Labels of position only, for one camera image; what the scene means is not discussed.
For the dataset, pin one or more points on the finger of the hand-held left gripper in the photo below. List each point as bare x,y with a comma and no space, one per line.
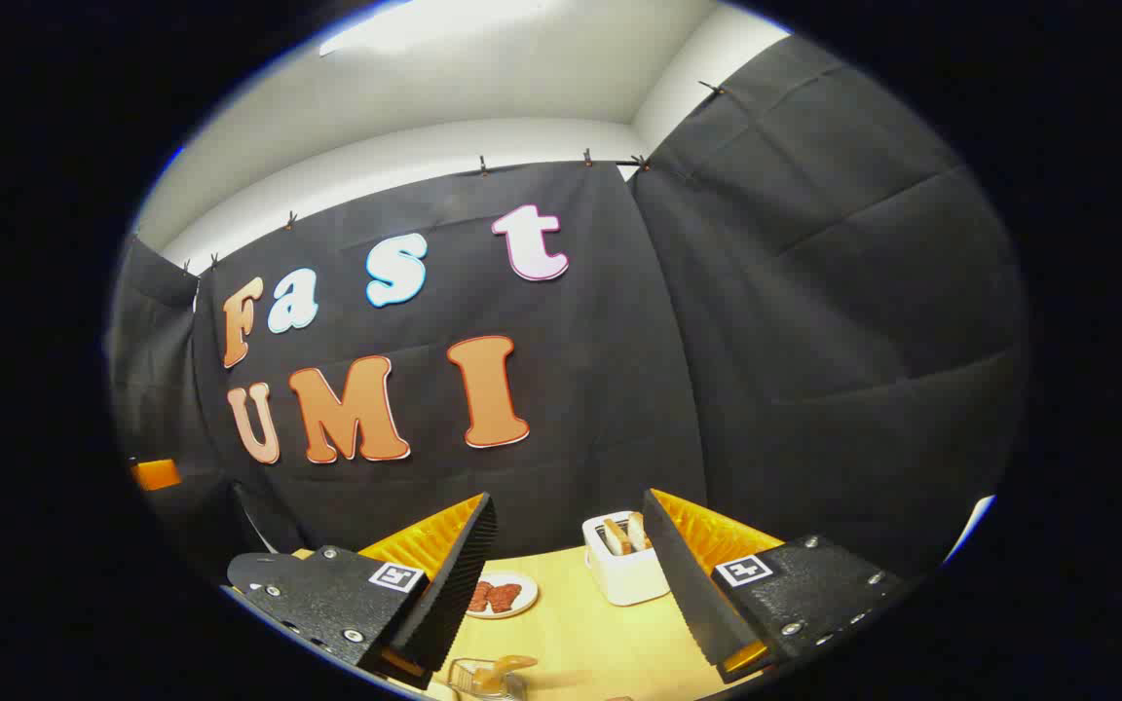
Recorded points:
156,474

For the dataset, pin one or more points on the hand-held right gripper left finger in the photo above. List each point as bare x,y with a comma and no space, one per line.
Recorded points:
454,594

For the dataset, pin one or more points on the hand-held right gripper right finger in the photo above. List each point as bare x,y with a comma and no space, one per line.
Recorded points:
692,594

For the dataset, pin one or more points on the red meat piece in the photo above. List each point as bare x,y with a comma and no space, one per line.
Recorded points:
504,596
481,597

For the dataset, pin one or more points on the white toaster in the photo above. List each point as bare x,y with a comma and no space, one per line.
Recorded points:
631,576

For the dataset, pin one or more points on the white round plate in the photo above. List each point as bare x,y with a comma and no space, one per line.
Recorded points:
522,589

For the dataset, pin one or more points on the black backdrop cloth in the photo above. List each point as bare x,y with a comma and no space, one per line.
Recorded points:
619,389

